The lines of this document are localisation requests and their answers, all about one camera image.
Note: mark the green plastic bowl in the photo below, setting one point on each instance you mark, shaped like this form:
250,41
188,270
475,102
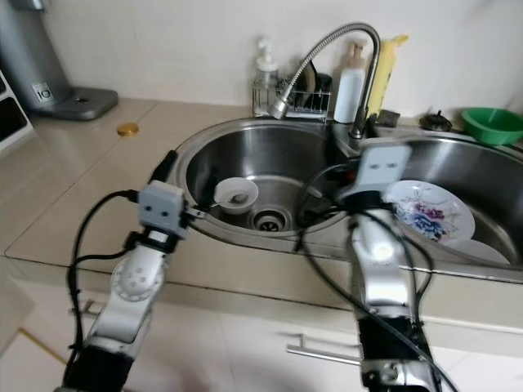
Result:
494,124

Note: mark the white detergent bottle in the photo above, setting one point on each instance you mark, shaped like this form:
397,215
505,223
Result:
350,91

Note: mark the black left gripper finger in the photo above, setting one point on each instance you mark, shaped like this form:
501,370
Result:
167,167
203,192

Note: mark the gold bottle cap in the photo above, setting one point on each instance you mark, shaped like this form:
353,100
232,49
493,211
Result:
127,129

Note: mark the clear soap pump bottle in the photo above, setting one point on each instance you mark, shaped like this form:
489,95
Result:
265,72

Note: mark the grey countertop appliance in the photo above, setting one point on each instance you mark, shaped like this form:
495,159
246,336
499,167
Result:
33,49

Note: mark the white base cabinet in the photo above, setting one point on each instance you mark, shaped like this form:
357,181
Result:
212,359

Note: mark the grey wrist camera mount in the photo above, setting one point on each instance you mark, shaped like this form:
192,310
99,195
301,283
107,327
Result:
386,163
162,208

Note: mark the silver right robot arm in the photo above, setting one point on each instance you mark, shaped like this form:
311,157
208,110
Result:
380,245

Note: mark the dark round dish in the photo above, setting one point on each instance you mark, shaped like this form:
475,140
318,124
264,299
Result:
315,75

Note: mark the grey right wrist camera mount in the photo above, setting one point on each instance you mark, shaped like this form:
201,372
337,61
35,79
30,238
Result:
386,163

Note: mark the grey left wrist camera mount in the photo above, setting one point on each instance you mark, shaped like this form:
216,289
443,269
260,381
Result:
162,208

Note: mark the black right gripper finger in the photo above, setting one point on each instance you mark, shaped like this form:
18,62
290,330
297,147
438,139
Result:
338,151
368,131

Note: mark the floral white plate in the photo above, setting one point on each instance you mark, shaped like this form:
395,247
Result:
429,216

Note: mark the white shelf unit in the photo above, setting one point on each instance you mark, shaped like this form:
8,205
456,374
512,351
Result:
12,114

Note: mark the stainless steel double sink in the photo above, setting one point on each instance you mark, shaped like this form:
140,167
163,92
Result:
302,159

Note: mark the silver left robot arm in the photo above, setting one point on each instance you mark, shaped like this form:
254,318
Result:
143,286

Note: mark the black sink stopper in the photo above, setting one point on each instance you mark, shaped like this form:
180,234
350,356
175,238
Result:
435,122

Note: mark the flexible steel sink faucet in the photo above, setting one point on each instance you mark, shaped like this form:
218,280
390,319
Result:
282,102

